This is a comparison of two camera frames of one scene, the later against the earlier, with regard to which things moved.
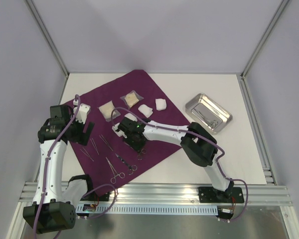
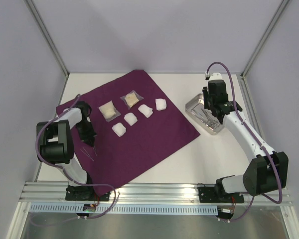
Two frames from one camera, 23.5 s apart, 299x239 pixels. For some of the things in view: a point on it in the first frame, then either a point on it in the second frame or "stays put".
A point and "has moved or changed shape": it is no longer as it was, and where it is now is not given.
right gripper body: (133, 142) → (219, 112)
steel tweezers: (95, 148) has moved or changed shape
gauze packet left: (106, 109) stays put
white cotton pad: (130, 116) stays put
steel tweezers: (88, 156) stays put
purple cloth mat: (103, 160) stays put
